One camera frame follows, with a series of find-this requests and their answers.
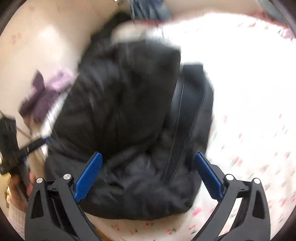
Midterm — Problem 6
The person's left hand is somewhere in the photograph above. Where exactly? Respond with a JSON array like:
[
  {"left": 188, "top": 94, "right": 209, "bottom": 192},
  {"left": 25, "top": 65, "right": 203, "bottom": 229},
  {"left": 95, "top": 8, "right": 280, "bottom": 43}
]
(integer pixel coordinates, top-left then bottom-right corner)
[{"left": 8, "top": 170, "right": 35, "bottom": 212}]

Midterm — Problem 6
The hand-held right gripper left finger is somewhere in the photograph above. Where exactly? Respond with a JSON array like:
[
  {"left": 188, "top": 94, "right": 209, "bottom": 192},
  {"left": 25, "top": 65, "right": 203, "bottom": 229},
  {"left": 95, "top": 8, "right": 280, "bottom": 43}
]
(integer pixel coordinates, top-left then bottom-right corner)
[{"left": 25, "top": 152, "right": 103, "bottom": 241}]

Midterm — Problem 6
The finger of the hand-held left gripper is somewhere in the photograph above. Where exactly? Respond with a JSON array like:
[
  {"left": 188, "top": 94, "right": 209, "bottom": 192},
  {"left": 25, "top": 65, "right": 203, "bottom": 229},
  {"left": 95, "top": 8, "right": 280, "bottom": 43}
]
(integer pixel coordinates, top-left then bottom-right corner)
[{"left": 24, "top": 137, "right": 52, "bottom": 153}]

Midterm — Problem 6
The black puffer jacket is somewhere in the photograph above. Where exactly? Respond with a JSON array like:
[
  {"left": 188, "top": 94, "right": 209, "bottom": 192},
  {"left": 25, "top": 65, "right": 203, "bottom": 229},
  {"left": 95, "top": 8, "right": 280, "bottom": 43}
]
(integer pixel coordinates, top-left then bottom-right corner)
[{"left": 44, "top": 39, "right": 215, "bottom": 220}]

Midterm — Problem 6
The bed with cherry print sheet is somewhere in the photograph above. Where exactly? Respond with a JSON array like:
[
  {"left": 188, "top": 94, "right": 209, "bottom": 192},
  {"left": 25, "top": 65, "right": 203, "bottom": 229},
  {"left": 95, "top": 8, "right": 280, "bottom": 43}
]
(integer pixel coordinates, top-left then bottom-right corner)
[{"left": 28, "top": 11, "right": 296, "bottom": 241}]

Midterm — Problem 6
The black coat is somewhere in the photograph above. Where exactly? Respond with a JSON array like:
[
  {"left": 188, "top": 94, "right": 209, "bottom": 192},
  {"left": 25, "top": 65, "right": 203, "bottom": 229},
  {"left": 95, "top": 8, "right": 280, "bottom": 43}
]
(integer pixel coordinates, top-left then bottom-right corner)
[{"left": 87, "top": 11, "right": 133, "bottom": 59}]

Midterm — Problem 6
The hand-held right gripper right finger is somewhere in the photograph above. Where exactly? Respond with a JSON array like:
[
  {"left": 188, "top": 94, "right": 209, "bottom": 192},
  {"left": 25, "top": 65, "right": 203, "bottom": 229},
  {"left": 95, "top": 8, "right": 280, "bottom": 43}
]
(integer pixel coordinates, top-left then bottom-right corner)
[{"left": 192, "top": 152, "right": 271, "bottom": 241}]

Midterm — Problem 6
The purple jacket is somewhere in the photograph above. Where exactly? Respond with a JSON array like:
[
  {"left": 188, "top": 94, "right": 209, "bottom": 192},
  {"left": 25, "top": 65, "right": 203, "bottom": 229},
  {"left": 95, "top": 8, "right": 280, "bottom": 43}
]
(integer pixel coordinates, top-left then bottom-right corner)
[{"left": 18, "top": 68, "right": 74, "bottom": 124}]

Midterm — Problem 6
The blue clothing pile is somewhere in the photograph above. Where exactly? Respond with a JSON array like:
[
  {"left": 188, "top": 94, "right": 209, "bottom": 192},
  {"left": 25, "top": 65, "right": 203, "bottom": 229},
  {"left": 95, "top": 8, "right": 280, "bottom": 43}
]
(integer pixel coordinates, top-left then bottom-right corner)
[{"left": 129, "top": 0, "right": 172, "bottom": 22}]

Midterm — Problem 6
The pink ruffled bedding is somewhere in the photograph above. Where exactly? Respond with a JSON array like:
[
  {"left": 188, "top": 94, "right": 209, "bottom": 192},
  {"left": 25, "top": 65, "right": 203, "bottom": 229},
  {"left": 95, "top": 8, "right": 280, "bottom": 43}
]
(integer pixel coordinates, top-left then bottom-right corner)
[{"left": 252, "top": 10, "right": 296, "bottom": 40}]

